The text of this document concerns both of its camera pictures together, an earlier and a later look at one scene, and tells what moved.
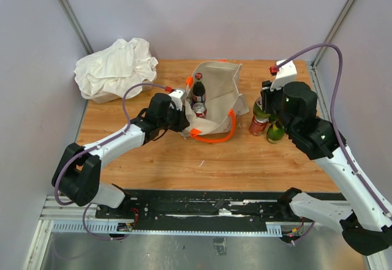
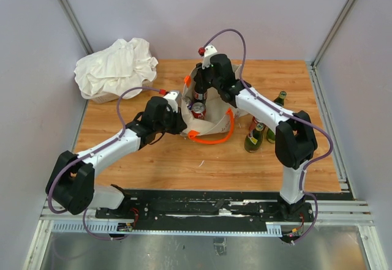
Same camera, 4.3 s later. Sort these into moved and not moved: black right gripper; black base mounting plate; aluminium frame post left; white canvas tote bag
Moved: black right gripper
Not moved: black base mounting plate; white canvas tote bag; aluminium frame post left
